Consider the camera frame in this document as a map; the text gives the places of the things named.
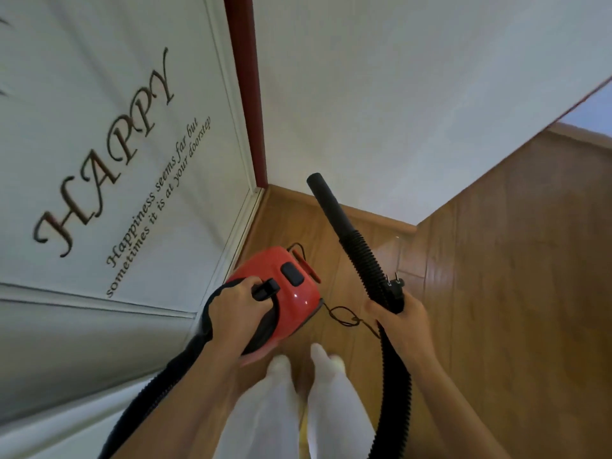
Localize person's right hand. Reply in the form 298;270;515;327
365;288;427;368

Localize person's left hand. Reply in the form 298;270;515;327
207;276;276;366

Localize black power plug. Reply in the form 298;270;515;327
382;273;406;314

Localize red canister vacuum cleaner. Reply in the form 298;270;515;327
225;246;324;368

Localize black corrugated vacuum hose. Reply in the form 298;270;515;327
98;173;413;459

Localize person's right forearm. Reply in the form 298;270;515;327
405;353;512;459

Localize person's left forearm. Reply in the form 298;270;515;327
112;343;242;459

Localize wooden baseboard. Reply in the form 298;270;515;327
266;184;418;236
546;121;612;150

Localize person's right leg white trousers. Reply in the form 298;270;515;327
306;343;377;459

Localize person's leg white trousers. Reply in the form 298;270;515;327
212;355;303;459
306;343;377;459

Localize person's left leg white trousers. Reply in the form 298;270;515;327
212;355;303;459

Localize white door with lettering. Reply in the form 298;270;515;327
0;0;265;440

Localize thin black power cord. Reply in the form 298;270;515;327
286;243;382;340

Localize dark red door frame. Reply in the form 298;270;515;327
223;0;269;189

